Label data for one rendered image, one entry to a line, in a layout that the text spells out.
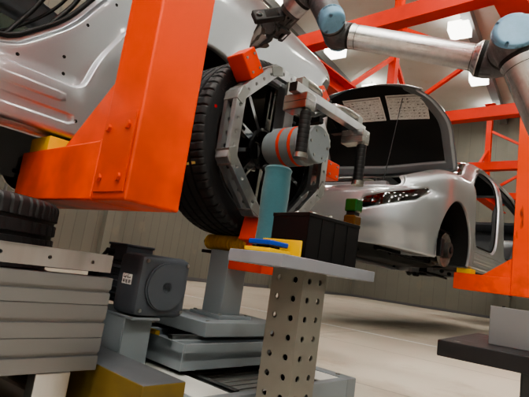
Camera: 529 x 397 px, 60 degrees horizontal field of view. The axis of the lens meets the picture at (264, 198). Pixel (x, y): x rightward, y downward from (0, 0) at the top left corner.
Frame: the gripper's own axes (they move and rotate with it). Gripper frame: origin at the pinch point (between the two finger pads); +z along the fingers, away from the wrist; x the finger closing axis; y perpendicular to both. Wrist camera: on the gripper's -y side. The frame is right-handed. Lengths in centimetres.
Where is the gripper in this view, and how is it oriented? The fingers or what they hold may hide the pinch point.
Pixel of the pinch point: (250, 46)
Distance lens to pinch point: 182.3
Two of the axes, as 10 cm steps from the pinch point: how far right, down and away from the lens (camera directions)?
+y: 6.6, -0.1, 7.5
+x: -3.6, -8.8, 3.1
